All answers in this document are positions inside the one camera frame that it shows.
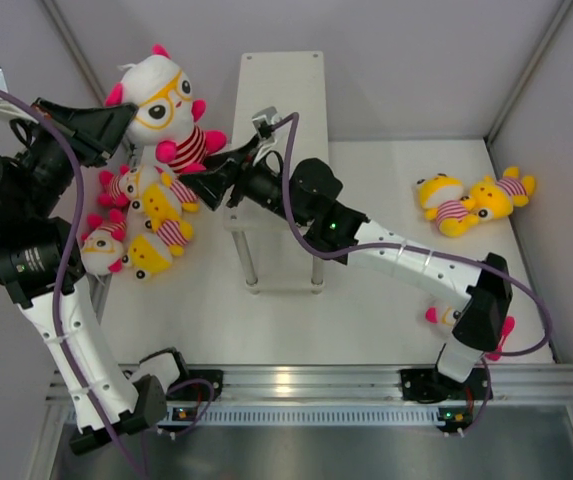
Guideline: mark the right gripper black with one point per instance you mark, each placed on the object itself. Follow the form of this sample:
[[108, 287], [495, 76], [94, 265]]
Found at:
[[213, 185]]

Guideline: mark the white slotted cable duct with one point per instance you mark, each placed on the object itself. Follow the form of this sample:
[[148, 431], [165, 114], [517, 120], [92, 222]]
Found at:
[[229, 415]]

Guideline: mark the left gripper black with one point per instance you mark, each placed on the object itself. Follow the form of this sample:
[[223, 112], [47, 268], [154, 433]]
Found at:
[[98, 130]]

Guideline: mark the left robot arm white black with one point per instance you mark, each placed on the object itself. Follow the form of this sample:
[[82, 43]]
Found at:
[[42, 270]]

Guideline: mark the white plush pink striped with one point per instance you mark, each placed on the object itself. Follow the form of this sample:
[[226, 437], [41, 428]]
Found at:
[[103, 245], [168, 113]]

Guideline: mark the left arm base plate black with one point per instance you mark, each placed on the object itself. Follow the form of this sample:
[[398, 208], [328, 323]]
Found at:
[[197, 385]]

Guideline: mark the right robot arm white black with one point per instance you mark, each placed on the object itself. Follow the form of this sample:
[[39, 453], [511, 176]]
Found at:
[[479, 292]]

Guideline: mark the yellow plush striped top left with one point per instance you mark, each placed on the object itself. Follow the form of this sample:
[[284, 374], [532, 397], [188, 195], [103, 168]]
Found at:
[[187, 198]]

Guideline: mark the yellow plush bottom left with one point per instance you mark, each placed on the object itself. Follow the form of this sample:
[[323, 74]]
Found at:
[[147, 255]]

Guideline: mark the yellow plush right front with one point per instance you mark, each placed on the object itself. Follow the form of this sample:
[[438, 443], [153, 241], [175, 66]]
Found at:
[[445, 203]]

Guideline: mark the yellow plush centre left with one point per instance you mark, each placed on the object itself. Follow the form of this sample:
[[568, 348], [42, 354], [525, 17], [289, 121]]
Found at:
[[164, 215]]

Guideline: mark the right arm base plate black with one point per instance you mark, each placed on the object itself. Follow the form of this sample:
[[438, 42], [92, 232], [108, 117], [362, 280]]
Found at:
[[428, 386]]

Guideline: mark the yellow plush right back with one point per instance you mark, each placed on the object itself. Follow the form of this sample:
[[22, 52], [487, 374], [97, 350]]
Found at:
[[497, 198]]

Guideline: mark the white plush near right base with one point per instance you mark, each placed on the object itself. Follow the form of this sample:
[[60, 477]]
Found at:
[[442, 318]]

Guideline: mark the aluminium front rail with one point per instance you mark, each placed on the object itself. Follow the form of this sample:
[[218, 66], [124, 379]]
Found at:
[[516, 384]]

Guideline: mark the white plush top left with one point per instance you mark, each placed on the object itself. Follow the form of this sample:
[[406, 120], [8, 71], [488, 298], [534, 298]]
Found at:
[[118, 190]]

